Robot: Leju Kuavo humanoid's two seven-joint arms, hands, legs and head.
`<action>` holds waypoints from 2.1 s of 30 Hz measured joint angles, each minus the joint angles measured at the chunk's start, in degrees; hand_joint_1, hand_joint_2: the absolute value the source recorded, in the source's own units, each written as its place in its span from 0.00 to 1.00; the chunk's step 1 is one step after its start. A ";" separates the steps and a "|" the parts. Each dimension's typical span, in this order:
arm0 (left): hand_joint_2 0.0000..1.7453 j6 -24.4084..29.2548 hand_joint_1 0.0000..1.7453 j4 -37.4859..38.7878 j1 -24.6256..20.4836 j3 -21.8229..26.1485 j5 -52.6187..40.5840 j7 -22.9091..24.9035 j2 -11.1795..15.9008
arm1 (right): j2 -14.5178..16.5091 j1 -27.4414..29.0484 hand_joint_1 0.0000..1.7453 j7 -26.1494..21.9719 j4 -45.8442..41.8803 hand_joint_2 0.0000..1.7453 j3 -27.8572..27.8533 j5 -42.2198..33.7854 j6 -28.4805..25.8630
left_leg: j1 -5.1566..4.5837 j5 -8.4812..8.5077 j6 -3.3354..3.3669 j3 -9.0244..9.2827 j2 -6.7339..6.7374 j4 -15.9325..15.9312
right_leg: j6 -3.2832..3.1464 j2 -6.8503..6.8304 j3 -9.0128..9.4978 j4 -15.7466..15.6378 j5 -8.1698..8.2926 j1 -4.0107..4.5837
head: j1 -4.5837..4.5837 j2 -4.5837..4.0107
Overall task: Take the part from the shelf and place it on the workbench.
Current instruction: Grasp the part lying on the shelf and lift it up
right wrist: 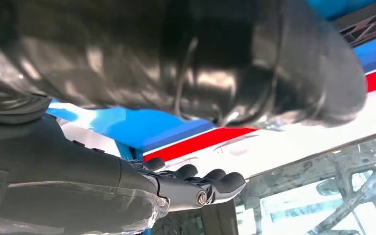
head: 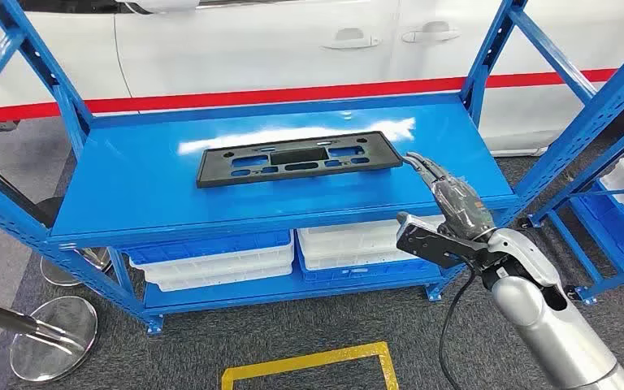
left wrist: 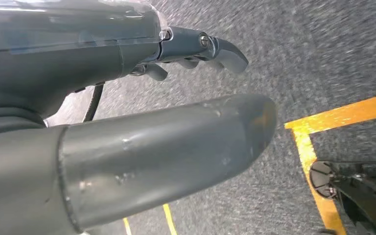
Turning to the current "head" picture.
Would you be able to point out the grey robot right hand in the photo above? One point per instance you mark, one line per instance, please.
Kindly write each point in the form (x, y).
(460, 210)

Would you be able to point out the black plastic plate part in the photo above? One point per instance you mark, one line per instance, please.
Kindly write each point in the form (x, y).
(212, 167)

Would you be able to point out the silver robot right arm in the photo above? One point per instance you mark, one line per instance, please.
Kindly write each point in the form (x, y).
(554, 334)

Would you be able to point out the blue wheeled shelf rack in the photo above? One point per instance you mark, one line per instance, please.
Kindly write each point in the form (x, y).
(570, 245)

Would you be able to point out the blue metal shelf rack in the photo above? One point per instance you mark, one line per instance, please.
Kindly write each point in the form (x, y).
(290, 207)

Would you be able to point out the white car with red stripe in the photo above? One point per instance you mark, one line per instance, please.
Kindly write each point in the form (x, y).
(236, 48)

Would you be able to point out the chrome stanchion base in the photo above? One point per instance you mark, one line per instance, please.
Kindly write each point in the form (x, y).
(59, 274)
(48, 355)

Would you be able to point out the black round stanchion base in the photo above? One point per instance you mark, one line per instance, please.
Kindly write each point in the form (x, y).
(48, 210)

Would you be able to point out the chrome stanchion pole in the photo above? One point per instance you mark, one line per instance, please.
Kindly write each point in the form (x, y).
(0, 317)
(0, 180)

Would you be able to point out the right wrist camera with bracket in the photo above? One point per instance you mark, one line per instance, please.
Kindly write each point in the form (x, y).
(425, 245)

